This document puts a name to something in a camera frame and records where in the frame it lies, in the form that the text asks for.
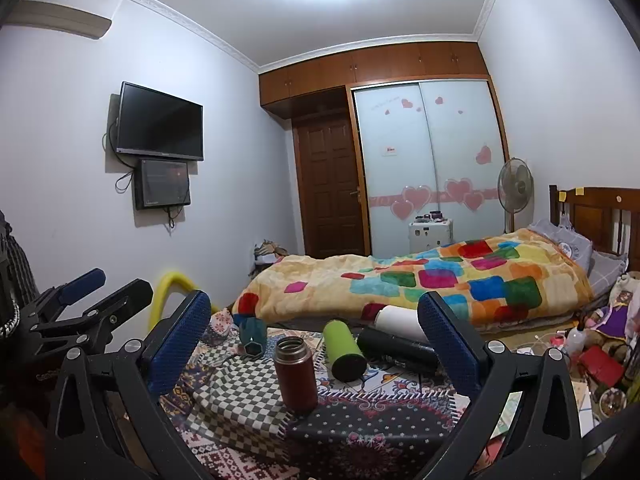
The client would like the green bottle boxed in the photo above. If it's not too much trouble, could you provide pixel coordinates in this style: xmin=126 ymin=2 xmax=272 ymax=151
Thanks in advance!
xmin=322 ymin=319 xmax=368 ymax=382

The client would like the white bedside cabinet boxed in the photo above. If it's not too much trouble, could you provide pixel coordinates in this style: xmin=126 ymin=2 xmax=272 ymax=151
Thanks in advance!
xmin=408 ymin=216 xmax=455 ymax=254

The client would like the black bottle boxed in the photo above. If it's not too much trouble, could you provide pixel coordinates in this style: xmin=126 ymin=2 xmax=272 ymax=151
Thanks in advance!
xmin=356 ymin=326 xmax=441 ymax=374

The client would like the standing fan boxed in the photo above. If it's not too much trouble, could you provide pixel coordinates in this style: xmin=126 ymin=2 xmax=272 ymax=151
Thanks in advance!
xmin=496 ymin=158 xmax=535 ymax=235

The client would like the wooden bed headboard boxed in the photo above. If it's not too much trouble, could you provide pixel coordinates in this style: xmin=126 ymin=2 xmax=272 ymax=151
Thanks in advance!
xmin=549 ymin=185 xmax=640 ymax=257

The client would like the wooden wardrobe with sliding doors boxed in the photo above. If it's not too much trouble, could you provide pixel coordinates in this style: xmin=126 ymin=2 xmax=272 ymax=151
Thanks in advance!
xmin=258 ymin=41 xmax=512 ymax=257

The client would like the patterned floral mat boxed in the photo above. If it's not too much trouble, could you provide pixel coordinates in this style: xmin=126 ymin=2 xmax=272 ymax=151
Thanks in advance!
xmin=160 ymin=310 xmax=503 ymax=480

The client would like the red-brown thermos flask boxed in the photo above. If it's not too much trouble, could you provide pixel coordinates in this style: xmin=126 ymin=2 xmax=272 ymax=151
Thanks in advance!
xmin=272 ymin=336 xmax=319 ymax=415

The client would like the white bottle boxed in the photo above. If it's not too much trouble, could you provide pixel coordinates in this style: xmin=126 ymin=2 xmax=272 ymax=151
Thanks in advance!
xmin=375 ymin=304 xmax=432 ymax=346

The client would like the small black wall panel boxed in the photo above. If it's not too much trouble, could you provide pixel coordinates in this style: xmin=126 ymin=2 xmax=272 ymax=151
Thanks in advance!
xmin=134 ymin=158 xmax=192 ymax=211

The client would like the red box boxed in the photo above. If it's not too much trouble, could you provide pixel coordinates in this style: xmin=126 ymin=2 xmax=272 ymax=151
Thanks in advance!
xmin=577 ymin=345 xmax=625 ymax=389

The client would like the grey checkered cloth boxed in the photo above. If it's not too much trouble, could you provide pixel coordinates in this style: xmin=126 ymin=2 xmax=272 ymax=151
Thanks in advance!
xmin=187 ymin=327 xmax=332 ymax=448

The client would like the round bowl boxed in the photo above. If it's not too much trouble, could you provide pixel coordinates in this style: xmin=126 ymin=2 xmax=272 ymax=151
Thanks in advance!
xmin=598 ymin=387 xmax=629 ymax=420

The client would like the black television cable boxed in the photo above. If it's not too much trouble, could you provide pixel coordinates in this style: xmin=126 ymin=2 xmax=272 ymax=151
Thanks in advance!
xmin=102 ymin=120 xmax=138 ymax=193

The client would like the stuffed doll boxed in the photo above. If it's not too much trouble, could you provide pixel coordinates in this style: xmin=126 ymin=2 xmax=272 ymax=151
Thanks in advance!
xmin=595 ymin=272 xmax=640 ymax=347

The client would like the white air conditioner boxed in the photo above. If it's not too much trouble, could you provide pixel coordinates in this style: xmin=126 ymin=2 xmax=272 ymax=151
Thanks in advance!
xmin=2 ymin=0 xmax=126 ymax=40

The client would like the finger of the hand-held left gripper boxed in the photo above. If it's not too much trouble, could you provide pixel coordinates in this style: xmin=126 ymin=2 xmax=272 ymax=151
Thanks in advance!
xmin=30 ymin=278 xmax=154 ymax=357
xmin=30 ymin=267 xmax=107 ymax=322

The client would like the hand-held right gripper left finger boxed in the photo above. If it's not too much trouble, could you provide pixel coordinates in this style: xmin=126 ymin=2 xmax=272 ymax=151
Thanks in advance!
xmin=47 ymin=289 xmax=217 ymax=480

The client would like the colourful patchwork blanket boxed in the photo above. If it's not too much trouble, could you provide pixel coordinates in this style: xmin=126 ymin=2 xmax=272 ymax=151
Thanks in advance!
xmin=232 ymin=228 xmax=596 ymax=335

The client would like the grey pillow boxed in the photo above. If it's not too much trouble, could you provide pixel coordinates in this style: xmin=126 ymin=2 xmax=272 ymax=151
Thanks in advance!
xmin=527 ymin=217 xmax=628 ymax=287

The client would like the brown wooden door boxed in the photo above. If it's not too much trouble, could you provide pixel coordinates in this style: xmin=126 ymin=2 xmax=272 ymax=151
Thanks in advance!
xmin=292 ymin=112 xmax=367 ymax=259

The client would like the black wall television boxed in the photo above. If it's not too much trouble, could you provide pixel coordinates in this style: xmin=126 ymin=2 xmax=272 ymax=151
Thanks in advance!
xmin=116 ymin=81 xmax=205 ymax=162

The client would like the yellow foam tube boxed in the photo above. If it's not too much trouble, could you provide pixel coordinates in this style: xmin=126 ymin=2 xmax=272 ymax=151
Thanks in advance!
xmin=149 ymin=271 xmax=221 ymax=333

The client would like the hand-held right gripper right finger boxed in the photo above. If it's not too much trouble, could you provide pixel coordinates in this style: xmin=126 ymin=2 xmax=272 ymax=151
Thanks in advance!
xmin=414 ymin=290 xmax=587 ymax=480

